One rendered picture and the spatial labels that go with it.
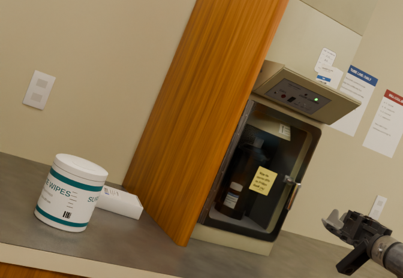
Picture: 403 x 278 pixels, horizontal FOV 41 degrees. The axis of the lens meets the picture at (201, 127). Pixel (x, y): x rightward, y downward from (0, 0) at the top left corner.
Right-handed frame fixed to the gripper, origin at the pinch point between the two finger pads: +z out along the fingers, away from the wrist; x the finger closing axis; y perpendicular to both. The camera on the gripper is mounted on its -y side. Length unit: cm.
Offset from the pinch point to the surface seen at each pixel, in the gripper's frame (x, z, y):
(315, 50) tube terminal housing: 10, 23, 46
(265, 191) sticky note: 7.3, 21.4, -0.1
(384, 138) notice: -80, 65, 33
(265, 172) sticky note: 10.0, 21.5, 5.7
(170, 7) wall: 41, 66, 43
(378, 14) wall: -47, 66, 79
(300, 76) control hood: 20.1, 11.4, 35.4
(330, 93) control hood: 7.1, 12.0, 34.7
